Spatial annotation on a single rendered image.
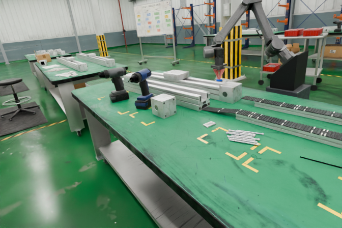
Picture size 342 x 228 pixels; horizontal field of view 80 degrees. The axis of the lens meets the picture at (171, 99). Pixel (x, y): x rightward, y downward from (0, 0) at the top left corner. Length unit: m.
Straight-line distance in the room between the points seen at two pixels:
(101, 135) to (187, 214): 1.09
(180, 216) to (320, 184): 0.80
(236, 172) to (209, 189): 0.11
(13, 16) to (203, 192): 15.56
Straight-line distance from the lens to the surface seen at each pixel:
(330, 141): 0.92
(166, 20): 6.78
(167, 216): 1.33
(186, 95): 1.13
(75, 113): 2.77
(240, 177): 0.69
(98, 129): 2.00
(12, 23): 15.82
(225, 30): 1.47
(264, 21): 1.59
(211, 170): 0.70
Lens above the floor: 1.22
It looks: 20 degrees down
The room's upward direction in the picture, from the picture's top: 6 degrees counter-clockwise
